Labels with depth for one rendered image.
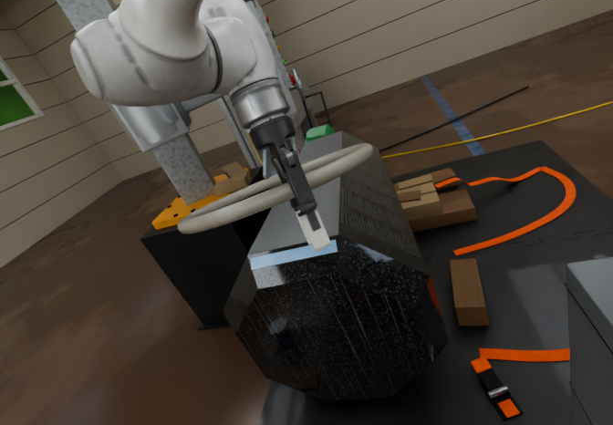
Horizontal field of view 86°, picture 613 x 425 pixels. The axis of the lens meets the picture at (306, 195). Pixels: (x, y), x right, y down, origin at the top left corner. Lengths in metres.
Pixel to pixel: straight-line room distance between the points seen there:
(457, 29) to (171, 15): 5.97
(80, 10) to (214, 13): 1.39
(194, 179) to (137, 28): 1.53
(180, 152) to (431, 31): 5.02
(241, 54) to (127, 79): 0.17
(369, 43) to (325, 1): 0.98
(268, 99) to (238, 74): 0.06
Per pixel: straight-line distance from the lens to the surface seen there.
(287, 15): 6.26
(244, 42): 0.55
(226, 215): 0.59
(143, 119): 1.82
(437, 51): 6.26
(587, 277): 0.80
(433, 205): 2.16
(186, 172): 1.93
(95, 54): 0.46
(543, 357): 1.63
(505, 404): 1.52
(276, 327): 1.24
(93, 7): 1.93
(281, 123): 0.55
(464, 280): 1.73
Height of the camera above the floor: 1.36
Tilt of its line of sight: 25 degrees down
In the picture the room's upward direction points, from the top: 24 degrees counter-clockwise
